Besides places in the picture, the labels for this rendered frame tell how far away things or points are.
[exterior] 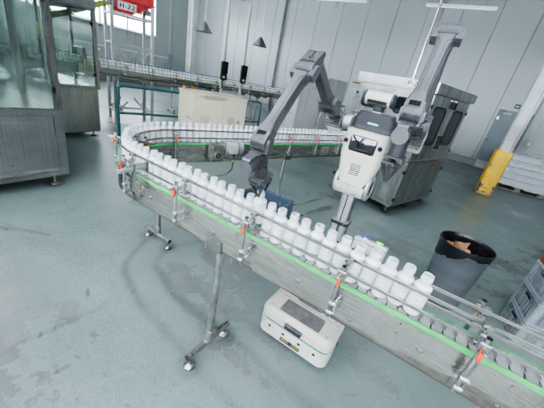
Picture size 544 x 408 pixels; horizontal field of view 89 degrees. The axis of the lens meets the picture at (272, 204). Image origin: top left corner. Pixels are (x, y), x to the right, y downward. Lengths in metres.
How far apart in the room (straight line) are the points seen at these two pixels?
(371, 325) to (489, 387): 0.38
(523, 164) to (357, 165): 8.86
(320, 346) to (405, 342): 0.84
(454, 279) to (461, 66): 10.74
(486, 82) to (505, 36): 1.44
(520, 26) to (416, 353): 12.61
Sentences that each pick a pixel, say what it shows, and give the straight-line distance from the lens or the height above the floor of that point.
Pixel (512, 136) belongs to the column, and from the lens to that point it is 8.67.
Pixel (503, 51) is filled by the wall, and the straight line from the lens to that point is 13.17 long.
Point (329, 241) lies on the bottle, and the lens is 1.13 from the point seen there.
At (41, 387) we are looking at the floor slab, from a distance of 2.11.
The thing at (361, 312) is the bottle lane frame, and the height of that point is 0.92.
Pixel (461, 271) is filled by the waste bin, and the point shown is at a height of 0.45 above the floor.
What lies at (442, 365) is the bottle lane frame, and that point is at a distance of 1.24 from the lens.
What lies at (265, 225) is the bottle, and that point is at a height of 1.07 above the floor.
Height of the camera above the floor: 1.67
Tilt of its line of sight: 24 degrees down
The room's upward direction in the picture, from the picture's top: 12 degrees clockwise
